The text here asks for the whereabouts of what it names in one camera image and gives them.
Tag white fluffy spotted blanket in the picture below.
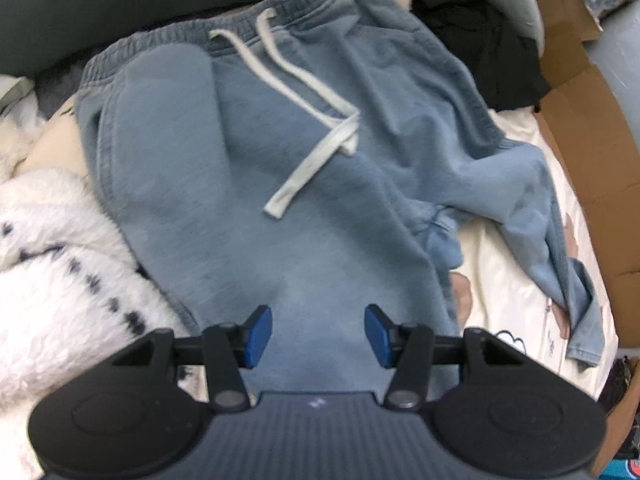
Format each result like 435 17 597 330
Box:
0 75 201 480

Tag black garment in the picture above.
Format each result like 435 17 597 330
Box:
410 0 553 111

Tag blue drawstring pants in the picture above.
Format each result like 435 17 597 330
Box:
75 0 606 396

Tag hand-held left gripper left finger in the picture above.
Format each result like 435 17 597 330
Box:
107 305 274 413

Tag bear printed bed sheet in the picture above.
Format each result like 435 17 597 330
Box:
25 0 621 401

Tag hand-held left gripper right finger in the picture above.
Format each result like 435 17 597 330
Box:
364 304 531 411

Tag grey garment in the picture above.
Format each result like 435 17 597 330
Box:
470 0 546 56

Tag brown and black bag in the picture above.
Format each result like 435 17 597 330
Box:
600 357 633 416

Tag brown cardboard sheet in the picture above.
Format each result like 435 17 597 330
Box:
520 0 640 476

